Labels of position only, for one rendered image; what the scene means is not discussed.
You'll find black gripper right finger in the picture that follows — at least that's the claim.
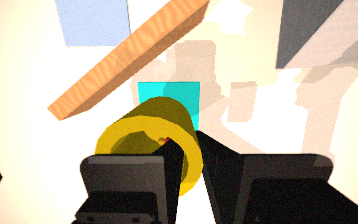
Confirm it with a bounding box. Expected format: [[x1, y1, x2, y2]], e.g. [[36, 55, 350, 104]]
[[195, 130, 334, 224]]

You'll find orange wooden plank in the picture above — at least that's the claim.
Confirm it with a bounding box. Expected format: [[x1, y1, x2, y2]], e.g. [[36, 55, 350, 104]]
[[47, 0, 210, 121]]

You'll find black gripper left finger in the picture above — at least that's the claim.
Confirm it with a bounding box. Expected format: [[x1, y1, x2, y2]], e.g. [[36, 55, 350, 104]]
[[80, 138, 184, 224]]

